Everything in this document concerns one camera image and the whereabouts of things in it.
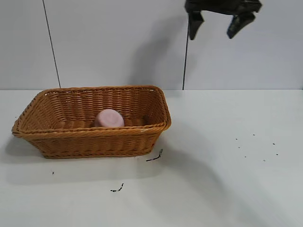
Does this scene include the brown woven wicker basket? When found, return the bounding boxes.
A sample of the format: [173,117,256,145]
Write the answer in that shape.
[11,85,172,159]

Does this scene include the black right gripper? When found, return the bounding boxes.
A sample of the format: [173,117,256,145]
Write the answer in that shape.
[184,0,263,40]

